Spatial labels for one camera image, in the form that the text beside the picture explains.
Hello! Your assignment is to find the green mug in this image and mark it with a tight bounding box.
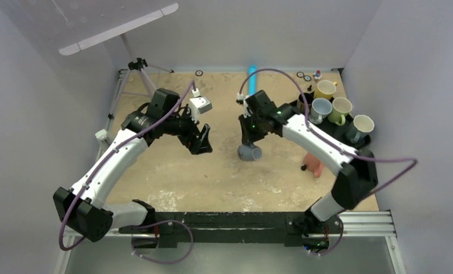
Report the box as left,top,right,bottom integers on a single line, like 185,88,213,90
327,97,353,126

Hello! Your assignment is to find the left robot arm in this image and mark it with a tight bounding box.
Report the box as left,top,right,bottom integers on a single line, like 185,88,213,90
52,88,213,242

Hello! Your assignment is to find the overhead light panel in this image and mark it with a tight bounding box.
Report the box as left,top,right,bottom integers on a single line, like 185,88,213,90
56,1,179,56

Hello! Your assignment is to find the yellow mug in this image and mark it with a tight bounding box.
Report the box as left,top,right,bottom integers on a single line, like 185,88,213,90
313,80,338,100

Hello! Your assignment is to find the brown mug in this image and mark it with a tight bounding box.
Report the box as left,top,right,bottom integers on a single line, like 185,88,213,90
296,92,314,114

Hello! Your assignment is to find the black tray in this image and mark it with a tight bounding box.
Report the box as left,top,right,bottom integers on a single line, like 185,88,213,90
276,101,371,150

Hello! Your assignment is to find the small figurine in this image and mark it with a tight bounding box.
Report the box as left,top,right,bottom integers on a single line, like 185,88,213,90
313,70,322,83

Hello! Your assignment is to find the aluminium frame rail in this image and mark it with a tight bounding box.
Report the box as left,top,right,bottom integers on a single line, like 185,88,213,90
54,211,405,273

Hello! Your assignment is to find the tripod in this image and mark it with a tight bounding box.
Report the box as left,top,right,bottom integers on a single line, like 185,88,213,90
107,58,175,120

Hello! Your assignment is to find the dark blue-grey mug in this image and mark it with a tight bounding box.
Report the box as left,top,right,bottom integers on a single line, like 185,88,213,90
345,114,375,143

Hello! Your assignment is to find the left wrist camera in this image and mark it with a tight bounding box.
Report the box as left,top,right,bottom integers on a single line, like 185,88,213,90
189,88,213,123

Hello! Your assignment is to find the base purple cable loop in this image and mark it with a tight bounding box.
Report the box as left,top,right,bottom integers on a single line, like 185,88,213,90
131,217,195,265

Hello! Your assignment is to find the slate blue mug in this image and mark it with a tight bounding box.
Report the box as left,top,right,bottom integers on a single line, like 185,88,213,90
237,144,262,162

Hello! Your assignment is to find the blue cylinder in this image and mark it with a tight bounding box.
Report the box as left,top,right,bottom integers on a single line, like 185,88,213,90
248,65,257,95

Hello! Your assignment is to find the pink mug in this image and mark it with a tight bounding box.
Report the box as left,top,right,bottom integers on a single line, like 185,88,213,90
303,153,325,178

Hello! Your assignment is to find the light grey mug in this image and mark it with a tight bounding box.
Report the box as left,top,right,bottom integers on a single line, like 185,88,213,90
308,98,333,124

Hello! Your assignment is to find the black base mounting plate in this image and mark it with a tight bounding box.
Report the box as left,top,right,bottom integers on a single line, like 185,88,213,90
119,212,343,249

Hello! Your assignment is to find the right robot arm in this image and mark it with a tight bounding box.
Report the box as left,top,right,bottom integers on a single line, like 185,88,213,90
236,90,378,232

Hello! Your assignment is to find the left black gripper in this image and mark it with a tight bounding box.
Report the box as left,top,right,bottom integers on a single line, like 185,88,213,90
163,104,212,154

